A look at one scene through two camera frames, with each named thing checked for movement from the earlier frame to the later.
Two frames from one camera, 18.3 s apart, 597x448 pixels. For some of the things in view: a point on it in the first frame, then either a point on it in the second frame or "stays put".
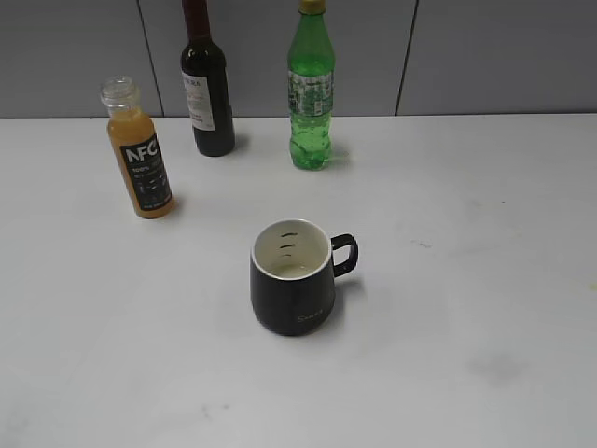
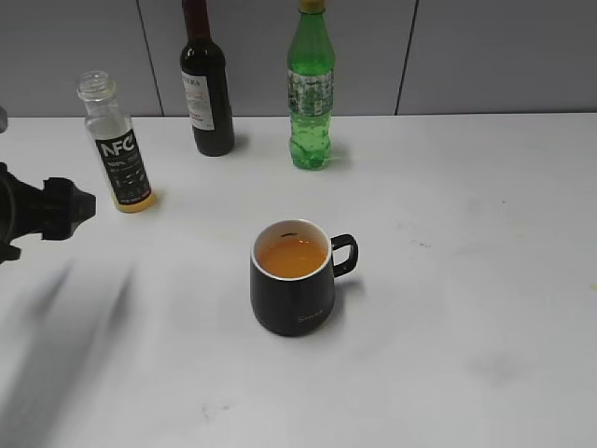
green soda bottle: (311, 87) stays put
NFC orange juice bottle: (138, 147) -> (130, 181)
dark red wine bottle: (205, 83) stays put
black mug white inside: (294, 269) stays put
